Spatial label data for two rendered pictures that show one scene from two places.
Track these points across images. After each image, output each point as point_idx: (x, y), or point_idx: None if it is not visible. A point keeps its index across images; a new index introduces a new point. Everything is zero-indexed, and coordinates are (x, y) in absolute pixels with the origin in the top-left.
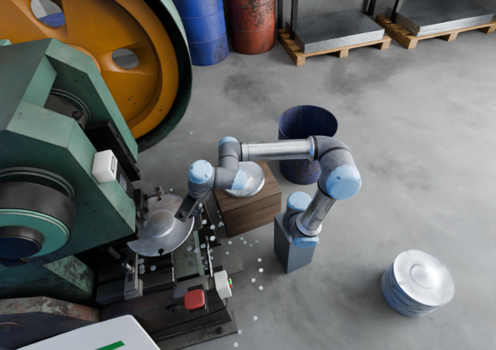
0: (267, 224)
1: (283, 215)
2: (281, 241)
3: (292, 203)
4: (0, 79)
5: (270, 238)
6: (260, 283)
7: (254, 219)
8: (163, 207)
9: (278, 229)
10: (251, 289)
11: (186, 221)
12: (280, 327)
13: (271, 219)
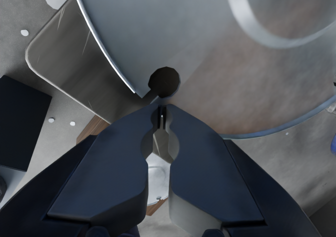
0: (88, 123)
1: (8, 182)
2: (1, 126)
3: None
4: None
5: (70, 108)
6: (31, 38)
7: (101, 122)
8: (318, 47)
9: (8, 149)
10: (37, 21)
11: (163, 42)
12: None
13: (84, 132)
